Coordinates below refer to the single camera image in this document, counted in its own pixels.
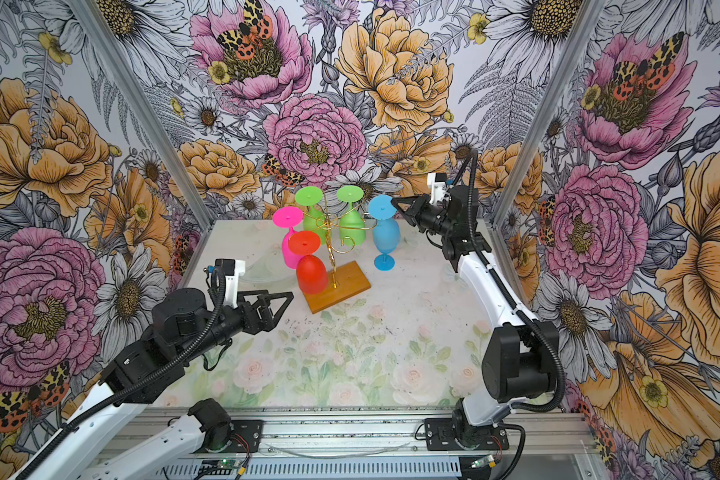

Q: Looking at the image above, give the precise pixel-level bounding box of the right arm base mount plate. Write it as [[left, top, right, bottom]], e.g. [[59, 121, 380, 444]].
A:
[[424, 418, 509, 452]]

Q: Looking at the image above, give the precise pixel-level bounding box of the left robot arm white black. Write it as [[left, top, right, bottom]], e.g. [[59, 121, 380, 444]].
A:
[[13, 288, 294, 479]]

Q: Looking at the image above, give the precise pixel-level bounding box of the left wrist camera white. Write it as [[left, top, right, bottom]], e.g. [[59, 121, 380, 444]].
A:
[[214, 259, 246, 308]]

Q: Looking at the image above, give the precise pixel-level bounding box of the aluminium frame post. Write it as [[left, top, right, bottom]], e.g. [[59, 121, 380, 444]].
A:
[[70, 1, 215, 232], [491, 0, 606, 230]]

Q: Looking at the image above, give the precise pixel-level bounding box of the right aluminium frame post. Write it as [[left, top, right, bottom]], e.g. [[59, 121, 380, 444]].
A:
[[491, 0, 606, 230]]

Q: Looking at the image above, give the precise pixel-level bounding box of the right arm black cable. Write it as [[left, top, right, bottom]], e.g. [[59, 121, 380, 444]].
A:
[[452, 149, 567, 415]]

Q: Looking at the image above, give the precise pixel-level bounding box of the gold wire rack wooden base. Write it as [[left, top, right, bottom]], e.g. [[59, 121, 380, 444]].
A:
[[305, 213, 371, 314]]

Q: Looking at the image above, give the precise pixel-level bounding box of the left aluminium frame post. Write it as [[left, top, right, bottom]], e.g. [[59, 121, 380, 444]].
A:
[[70, 1, 215, 232]]

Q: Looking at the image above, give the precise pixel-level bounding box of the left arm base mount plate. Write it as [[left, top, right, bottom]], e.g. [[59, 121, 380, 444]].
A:
[[203, 420, 264, 454]]

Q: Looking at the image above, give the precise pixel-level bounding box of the left green wine glass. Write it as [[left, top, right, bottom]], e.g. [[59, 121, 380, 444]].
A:
[[295, 186, 327, 243]]

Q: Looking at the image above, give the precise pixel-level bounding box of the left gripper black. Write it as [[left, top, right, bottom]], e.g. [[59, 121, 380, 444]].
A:
[[177, 289, 294, 361]]

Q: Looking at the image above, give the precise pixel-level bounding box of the aluminium front rail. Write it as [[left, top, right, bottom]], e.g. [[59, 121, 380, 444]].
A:
[[77, 407, 601, 480]]

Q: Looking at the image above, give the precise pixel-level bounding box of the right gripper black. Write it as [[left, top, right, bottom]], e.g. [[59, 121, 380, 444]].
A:
[[391, 191, 456, 236]]

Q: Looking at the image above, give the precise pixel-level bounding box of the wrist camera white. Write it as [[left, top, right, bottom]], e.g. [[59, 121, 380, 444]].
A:
[[214, 259, 246, 308], [427, 172, 449, 205]]

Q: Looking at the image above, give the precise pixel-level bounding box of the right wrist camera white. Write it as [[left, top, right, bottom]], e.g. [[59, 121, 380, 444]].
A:
[[427, 172, 449, 205]]

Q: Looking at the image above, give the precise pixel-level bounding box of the blue wine glass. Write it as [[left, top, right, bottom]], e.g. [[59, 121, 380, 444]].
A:
[[374, 242, 397, 271], [368, 195, 400, 255]]

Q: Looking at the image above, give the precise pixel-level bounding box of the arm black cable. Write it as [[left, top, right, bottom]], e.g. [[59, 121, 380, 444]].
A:
[[452, 149, 567, 415], [11, 269, 229, 475]]

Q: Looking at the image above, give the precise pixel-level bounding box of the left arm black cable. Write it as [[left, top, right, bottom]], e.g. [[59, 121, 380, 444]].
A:
[[11, 269, 229, 475]]

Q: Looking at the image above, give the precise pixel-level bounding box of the green wine glass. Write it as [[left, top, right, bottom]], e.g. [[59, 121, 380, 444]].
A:
[[337, 185, 366, 248], [295, 186, 327, 243]]

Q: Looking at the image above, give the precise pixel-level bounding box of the right green wine glass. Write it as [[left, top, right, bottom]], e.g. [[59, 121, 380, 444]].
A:
[[337, 185, 366, 248]]

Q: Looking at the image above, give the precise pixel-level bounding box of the pink wine glass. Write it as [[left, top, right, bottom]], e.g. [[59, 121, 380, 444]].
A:
[[272, 206, 304, 270]]

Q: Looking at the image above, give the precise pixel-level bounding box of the red wine glass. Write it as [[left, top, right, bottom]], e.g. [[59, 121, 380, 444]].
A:
[[288, 231, 328, 295]]

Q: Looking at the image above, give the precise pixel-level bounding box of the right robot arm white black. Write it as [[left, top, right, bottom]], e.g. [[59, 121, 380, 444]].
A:
[[391, 193, 565, 449]]

